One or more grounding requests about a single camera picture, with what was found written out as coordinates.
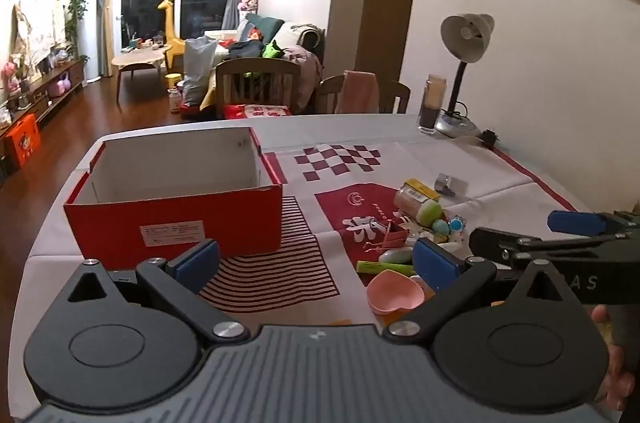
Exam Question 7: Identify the blue white mushroom keychain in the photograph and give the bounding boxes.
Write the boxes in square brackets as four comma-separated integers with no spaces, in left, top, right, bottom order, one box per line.
[448,216,466,237]

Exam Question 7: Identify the white green marker pen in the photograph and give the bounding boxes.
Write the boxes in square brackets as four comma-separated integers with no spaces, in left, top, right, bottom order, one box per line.
[378,247,412,265]

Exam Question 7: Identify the pink heart-shaped dish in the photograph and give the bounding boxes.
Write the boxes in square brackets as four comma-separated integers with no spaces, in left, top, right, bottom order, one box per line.
[366,270,425,316]

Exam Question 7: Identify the green tube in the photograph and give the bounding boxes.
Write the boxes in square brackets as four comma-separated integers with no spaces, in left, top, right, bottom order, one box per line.
[356,261,414,277]

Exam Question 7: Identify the gold essential oil box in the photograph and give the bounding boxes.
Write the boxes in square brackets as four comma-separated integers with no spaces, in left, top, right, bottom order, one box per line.
[404,178,440,202]

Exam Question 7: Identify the clear bottle silver cap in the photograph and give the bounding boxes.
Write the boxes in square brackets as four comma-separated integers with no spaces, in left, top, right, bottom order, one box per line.
[434,174,468,198]

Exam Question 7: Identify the right hand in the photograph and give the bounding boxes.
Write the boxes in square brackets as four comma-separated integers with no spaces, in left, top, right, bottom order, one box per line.
[591,305,639,412]

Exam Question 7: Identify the red cardboard box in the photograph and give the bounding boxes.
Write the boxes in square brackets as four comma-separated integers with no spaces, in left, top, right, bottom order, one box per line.
[64,125,283,270]

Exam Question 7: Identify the black power adapter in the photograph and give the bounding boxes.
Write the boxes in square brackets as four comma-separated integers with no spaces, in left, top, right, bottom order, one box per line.
[480,129,498,151]

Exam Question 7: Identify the white red patterned cloth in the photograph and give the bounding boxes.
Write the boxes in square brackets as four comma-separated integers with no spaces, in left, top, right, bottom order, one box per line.
[200,139,574,329]

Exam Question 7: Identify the glass jar dark contents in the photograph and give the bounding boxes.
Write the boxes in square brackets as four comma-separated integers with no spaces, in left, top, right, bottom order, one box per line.
[418,74,447,134]

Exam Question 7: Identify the red printed seat cushion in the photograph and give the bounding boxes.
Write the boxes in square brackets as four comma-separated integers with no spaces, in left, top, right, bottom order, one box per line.
[222,104,291,120]

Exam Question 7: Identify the yellow stool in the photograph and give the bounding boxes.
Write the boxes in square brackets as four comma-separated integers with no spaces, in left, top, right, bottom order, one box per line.
[164,73,182,89]

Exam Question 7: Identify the chair with pink towel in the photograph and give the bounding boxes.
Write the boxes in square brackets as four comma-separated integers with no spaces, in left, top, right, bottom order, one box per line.
[316,71,410,114]

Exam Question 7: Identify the grey desk lamp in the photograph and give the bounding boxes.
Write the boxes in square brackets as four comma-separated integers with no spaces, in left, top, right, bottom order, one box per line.
[435,13,495,139]

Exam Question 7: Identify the orange gift box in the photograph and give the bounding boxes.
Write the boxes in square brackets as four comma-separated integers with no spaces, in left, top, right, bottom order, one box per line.
[4,114,41,169]

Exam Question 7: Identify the wooden dining chair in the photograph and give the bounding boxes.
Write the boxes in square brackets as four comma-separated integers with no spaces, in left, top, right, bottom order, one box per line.
[215,58,302,120]

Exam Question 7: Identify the wooden coffee table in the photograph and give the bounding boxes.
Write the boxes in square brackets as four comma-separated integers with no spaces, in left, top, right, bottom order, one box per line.
[112,46,167,104]

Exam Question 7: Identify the grey plastic bag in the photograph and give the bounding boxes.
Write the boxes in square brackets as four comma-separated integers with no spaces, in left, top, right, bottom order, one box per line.
[182,36,217,105]

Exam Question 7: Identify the wooden tv console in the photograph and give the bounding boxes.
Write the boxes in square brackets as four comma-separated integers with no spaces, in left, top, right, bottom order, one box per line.
[1,60,85,137]

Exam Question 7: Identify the yellow giraffe toy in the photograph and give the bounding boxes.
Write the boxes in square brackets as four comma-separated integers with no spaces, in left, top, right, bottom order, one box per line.
[157,0,186,70]

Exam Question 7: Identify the sofa with clothes pile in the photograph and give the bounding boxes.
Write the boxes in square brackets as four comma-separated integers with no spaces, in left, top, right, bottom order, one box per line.
[200,13,326,112]

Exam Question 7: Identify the green potted plant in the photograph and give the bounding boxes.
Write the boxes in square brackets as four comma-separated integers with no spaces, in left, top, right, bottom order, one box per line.
[65,0,89,63]

